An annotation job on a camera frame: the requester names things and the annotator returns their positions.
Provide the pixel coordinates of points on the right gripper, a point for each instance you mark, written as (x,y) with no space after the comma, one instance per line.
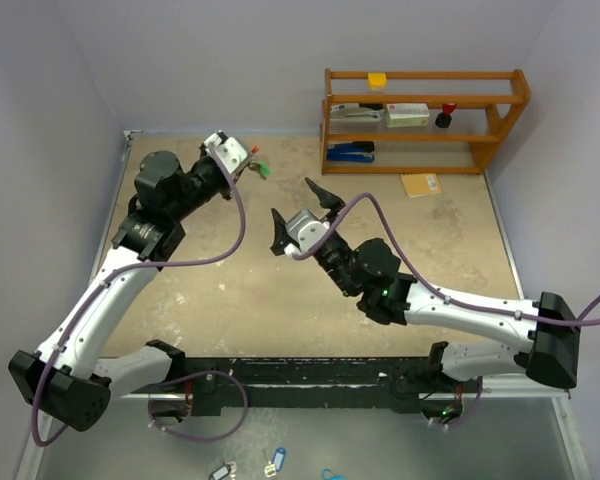
(329,201)

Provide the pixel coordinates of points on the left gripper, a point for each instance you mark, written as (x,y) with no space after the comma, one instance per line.
(206,156)

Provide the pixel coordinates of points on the green tagged key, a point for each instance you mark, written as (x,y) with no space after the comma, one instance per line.
(258,166)

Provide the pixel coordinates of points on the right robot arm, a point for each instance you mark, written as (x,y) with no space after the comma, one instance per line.
(538,338)

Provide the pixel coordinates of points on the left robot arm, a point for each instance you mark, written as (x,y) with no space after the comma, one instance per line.
(66,377)

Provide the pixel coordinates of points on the blue black stapler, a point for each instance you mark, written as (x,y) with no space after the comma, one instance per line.
(355,152)

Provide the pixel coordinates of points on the grey stapler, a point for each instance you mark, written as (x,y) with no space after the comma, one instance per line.
(356,113)

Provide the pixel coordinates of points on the wooden shelf rack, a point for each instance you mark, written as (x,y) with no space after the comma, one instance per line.
(489,104)

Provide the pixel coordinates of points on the white red box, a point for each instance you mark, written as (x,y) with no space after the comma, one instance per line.
(398,115)

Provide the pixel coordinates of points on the yellow lidded container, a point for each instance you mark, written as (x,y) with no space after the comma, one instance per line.
(377,81)

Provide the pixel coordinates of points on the red black stamp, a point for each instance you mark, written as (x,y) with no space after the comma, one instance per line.
(444,118)

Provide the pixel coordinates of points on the blue tagged key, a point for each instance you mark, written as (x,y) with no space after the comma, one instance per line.
(274,463)

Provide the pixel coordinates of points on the blue hook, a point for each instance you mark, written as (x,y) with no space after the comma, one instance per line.
(328,474)

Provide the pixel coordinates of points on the black tagged key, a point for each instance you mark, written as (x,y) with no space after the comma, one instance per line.
(227,471)

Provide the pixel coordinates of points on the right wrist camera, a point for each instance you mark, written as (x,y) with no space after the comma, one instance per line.
(304,230)

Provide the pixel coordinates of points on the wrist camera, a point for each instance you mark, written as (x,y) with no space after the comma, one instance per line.
(304,230)
(232,153)

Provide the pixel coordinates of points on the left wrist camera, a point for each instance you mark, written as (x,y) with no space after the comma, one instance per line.
(232,153)

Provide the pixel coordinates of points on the black base frame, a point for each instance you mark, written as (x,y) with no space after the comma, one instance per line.
(406,385)

